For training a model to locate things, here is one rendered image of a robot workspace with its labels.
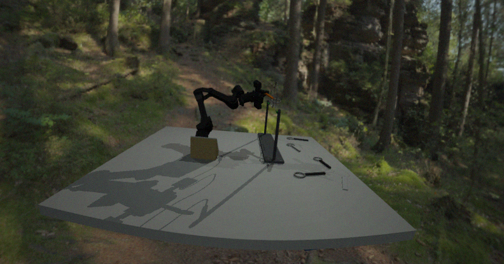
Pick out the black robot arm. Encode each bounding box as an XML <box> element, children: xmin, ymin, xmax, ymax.
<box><xmin>193</xmin><ymin>85</ymin><xmax>263</xmax><ymax>137</ymax></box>

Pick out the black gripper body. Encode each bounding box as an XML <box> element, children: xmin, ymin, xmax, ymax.
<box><xmin>247</xmin><ymin>80</ymin><xmax>262</xmax><ymax>109</ymax></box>

